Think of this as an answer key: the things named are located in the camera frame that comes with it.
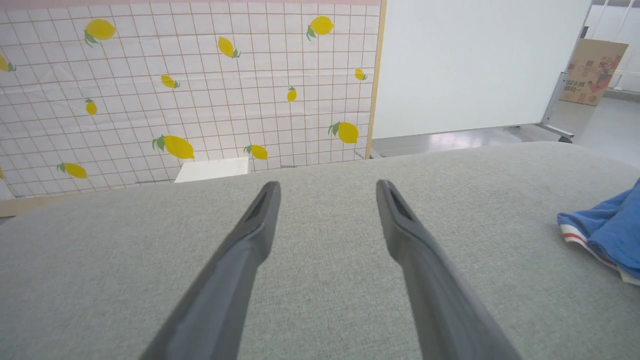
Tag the printed cardboard box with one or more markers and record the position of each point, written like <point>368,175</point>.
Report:
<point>592,72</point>

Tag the grey metal stand leg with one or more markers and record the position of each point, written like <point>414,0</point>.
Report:
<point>555,105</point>

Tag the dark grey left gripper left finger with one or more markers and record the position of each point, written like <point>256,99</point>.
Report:
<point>225,290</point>

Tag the white board panel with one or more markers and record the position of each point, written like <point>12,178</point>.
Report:
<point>475,65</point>

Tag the grey fabric sofa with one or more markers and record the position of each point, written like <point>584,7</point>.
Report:
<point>325,300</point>

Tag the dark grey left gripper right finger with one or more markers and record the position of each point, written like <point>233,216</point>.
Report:
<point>435,300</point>

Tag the lemon print partition screen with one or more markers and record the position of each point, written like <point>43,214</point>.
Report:
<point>200,100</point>

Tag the blue and white jersey shirt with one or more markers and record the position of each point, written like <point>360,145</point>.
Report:
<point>610,230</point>

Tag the white box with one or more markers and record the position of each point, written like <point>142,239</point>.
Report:
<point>212,170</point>

